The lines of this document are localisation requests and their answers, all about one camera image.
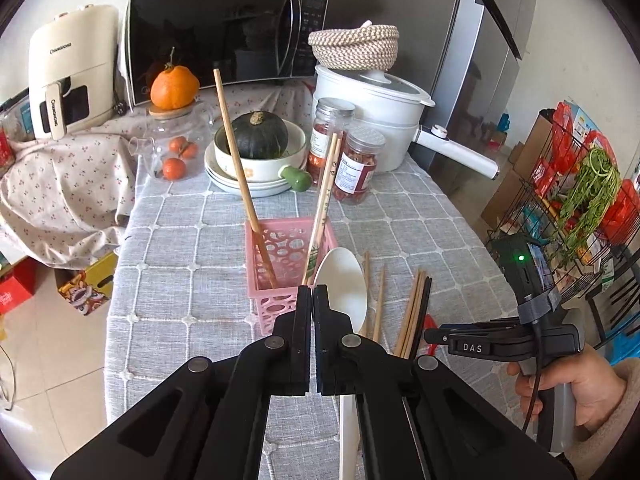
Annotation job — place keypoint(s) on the pink plastic utensil basket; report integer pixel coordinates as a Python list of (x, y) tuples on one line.
[(280, 252)]

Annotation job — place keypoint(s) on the tall glass jar red label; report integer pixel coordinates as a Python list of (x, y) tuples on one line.
[(322, 135)]

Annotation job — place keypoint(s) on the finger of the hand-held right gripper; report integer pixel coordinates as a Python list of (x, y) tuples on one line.
[(480, 347)]

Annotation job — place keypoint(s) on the black chopstick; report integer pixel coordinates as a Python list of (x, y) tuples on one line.
[(422, 312)]

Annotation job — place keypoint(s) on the cream air fryer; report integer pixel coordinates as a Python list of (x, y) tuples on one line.
[(75, 65)]

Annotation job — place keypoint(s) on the brown wooden chopstick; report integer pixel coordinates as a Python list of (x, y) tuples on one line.
[(414, 315), (407, 312)]

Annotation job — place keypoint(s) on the glass jar with tomatoes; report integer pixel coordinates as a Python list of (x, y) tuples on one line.
[(155, 135)]

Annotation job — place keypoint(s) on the red plastic bag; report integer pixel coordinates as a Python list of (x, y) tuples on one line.
[(562, 145), (625, 210)]

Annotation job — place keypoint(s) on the colourful printed box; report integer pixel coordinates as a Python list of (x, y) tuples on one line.
[(87, 285)]

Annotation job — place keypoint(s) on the small mandarin orange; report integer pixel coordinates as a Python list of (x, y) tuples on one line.
[(177, 145), (190, 150), (173, 168)]

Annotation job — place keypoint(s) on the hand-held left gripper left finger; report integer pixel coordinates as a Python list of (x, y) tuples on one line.
[(303, 310)]

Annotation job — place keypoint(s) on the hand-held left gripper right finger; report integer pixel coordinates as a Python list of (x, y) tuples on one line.
[(321, 310)]

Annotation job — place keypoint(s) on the green print wooden chopstick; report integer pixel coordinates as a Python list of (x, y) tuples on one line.
[(331, 185), (324, 195)]

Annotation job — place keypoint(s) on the large orange with stem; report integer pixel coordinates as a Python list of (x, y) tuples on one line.
[(175, 87)]

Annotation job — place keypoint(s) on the dark green kabocha squash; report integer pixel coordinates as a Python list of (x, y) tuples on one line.
[(260, 135)]

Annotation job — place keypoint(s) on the grey refrigerator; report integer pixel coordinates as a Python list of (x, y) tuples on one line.
[(480, 60)]

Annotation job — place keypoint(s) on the person's right forearm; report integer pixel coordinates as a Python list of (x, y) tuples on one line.
[(610, 435)]

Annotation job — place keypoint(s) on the brown cardboard box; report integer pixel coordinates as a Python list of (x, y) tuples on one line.
[(520, 175)]

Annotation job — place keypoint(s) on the white plastic spoon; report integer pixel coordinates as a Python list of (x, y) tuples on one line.
[(340, 280)]

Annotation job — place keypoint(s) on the white electric cooking pot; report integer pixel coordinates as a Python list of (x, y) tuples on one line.
[(380, 120)]

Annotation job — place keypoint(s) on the red flower print cloth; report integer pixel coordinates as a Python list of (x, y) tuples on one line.
[(65, 190)]

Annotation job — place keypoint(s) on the person's right hand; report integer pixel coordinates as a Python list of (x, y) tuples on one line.
[(595, 390)]

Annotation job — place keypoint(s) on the long wooden chopstick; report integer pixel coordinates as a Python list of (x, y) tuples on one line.
[(235, 150)]

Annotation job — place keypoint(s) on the black microwave oven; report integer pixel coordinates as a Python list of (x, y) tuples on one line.
[(210, 35)]

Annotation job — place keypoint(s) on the red gift box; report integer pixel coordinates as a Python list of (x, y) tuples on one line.
[(17, 287)]

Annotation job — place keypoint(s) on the blue and white box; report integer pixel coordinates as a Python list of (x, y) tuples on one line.
[(582, 120)]

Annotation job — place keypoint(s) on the short glass jar perforated lid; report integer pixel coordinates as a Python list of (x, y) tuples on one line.
[(357, 170)]

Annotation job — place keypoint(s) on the green leafy vegetable bunch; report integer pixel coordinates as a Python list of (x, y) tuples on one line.
[(590, 190)]

